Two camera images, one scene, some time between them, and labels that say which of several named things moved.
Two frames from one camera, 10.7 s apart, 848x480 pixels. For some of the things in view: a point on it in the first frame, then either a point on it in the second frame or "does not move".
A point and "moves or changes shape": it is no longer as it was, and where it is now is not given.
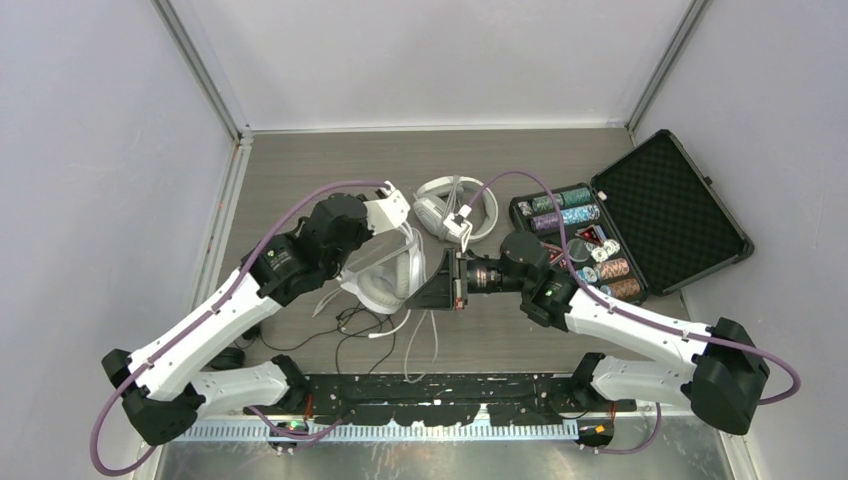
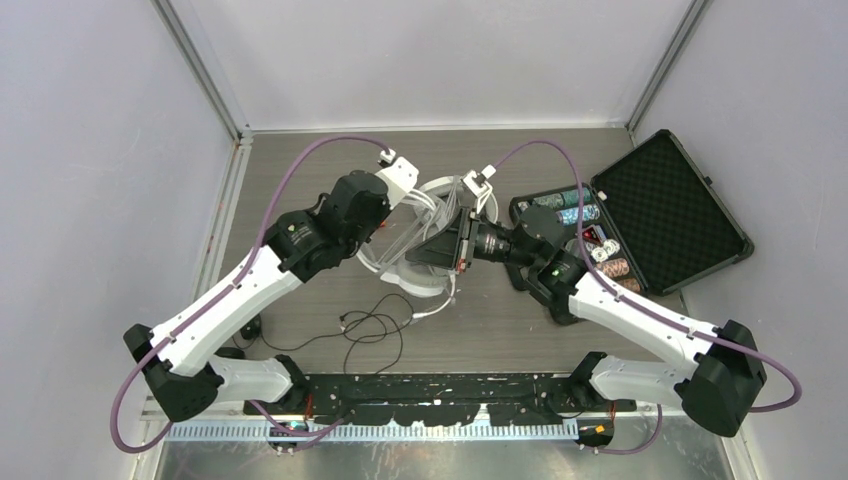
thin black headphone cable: [339, 341] moves or changes shape
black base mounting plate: [409, 399] does not move
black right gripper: [437, 293] → [449, 249]
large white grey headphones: [455, 208] does not move
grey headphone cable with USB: [453, 198] does not move
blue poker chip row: [580, 214] does not move
